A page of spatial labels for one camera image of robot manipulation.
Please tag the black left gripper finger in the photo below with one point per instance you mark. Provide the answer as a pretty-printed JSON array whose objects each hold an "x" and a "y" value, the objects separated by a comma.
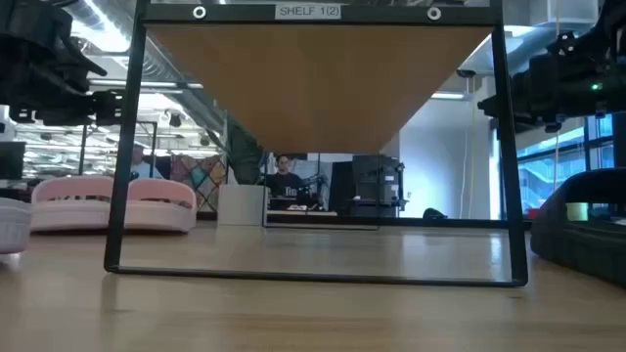
[{"x": 107, "y": 107}]

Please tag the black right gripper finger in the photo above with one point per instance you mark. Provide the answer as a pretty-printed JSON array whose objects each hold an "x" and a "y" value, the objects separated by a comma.
[{"x": 530, "y": 111}]

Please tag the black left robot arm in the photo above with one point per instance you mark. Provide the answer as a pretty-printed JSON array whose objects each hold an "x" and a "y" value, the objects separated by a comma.
[{"x": 29, "y": 34}]

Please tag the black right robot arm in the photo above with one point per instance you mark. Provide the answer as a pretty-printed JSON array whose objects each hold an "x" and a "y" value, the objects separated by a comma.
[{"x": 616, "y": 19}]

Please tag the black-framed wooden shelf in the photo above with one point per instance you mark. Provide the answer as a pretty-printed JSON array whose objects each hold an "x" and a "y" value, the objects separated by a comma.
[{"x": 318, "y": 88}]

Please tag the white shelf label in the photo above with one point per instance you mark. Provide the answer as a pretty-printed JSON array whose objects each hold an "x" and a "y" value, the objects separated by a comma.
[{"x": 308, "y": 12}]

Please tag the linear ceiling light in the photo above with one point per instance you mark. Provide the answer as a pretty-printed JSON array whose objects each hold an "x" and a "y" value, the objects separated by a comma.
[
  {"x": 447, "y": 95},
  {"x": 161, "y": 84}
]

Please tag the large glass window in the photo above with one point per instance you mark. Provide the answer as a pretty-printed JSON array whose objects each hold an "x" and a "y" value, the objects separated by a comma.
[{"x": 548, "y": 171}]

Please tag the black pendant lamp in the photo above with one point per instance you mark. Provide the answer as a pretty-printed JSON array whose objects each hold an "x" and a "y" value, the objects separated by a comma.
[{"x": 175, "y": 120}]

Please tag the black computer monitor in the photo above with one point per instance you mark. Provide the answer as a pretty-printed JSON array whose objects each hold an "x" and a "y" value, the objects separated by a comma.
[{"x": 11, "y": 161}]

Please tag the small red box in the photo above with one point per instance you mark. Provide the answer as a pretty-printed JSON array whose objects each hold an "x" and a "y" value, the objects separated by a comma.
[{"x": 532, "y": 214}]

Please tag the yellow-green cylinder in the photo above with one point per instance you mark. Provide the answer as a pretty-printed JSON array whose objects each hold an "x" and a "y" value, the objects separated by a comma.
[{"x": 577, "y": 211}]

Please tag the colourful patchwork quilt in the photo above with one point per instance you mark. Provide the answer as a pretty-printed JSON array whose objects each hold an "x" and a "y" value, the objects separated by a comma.
[{"x": 203, "y": 178}]

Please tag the black rounded bag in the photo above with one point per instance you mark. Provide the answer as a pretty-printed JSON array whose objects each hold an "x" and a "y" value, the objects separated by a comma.
[{"x": 434, "y": 214}]

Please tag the green plant in white pot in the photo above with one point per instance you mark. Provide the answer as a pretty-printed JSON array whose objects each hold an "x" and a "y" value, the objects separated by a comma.
[{"x": 242, "y": 205}]

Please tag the black equipment cart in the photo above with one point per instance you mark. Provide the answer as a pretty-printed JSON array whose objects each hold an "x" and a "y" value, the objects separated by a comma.
[{"x": 376, "y": 181}]

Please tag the black partition panel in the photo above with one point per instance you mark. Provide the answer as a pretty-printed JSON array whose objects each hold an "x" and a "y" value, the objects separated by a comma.
[{"x": 341, "y": 188}]

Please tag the wooden-top workbench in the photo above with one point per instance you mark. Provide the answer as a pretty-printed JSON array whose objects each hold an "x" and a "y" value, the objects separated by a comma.
[{"x": 303, "y": 212}]

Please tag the thin black metal frame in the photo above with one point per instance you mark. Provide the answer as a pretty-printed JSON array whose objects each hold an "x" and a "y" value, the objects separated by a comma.
[{"x": 83, "y": 146}]

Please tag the silver ceiling duct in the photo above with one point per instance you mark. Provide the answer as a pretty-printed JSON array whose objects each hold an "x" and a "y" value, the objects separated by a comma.
[{"x": 164, "y": 73}]

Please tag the dome security camera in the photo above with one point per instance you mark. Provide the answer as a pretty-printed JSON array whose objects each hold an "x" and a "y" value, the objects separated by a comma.
[{"x": 466, "y": 74}]

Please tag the black aluminium table frame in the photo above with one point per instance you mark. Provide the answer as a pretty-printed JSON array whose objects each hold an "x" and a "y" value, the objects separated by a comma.
[{"x": 440, "y": 222}]

